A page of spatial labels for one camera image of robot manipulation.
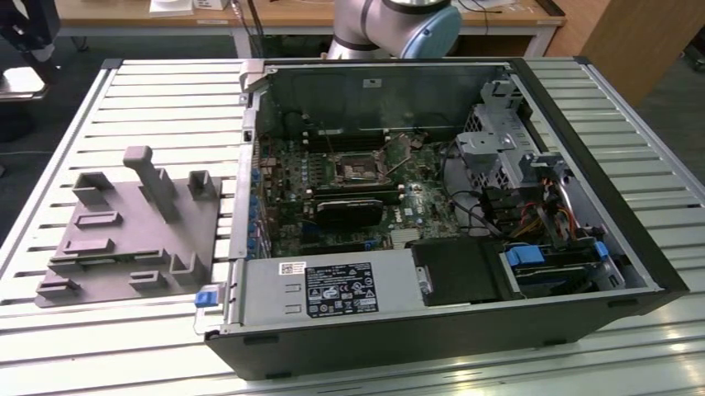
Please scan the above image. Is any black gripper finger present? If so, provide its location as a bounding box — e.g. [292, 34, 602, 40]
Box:
[16, 35, 60, 90]

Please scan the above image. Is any metal socket cover frame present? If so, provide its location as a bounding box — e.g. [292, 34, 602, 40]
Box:
[377, 130, 429, 174]

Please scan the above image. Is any wooden desk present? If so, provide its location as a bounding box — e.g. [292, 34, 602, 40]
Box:
[53, 0, 569, 59]

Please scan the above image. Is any large white box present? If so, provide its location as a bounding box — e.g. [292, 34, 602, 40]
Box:
[148, 0, 195, 17]

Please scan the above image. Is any grey plastic parts rack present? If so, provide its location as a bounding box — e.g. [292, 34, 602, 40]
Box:
[33, 144, 224, 309]

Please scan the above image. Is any green RAM stick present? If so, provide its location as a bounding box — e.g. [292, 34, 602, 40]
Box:
[76, 255, 139, 265]

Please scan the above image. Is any blue case latch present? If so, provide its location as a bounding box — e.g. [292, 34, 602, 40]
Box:
[195, 283, 230, 309]

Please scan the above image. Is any black graphics card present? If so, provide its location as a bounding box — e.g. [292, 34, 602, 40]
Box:
[309, 196, 386, 228]

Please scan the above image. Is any black expansion slot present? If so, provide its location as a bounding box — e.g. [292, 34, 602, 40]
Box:
[301, 243, 366, 254]

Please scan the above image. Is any silver power supply, black label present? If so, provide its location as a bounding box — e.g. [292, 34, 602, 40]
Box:
[235, 249, 430, 331]

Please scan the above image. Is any green motherboard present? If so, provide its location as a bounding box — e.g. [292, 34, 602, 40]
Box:
[250, 130, 469, 259]

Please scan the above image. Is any silver finned chipset heatsink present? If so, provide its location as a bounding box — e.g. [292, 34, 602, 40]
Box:
[389, 229, 423, 249]

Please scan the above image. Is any silver metal drive cage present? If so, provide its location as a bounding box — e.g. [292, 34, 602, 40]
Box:
[451, 78, 572, 197]

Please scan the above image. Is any black plastic shroud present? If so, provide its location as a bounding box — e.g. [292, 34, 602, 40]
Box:
[407, 237, 523, 307]

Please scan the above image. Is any black and grey PC case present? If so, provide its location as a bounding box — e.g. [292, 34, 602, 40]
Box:
[192, 55, 693, 383]

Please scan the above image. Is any blue disk carrier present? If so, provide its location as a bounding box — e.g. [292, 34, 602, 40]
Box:
[503, 243, 546, 270]

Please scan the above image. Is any wooden cabinet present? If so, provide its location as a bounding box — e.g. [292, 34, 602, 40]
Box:
[548, 0, 705, 109]

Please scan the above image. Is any black chair base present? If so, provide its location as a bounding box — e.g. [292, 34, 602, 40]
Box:
[681, 40, 705, 73]

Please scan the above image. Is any black data cable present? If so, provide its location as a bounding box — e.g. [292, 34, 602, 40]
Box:
[446, 189, 501, 240]

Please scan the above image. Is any black ribbed cable holder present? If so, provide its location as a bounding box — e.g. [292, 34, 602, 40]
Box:
[478, 185, 531, 239]

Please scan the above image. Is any coloured power wire bundle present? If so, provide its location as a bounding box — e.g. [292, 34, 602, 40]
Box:
[509, 176, 584, 249]

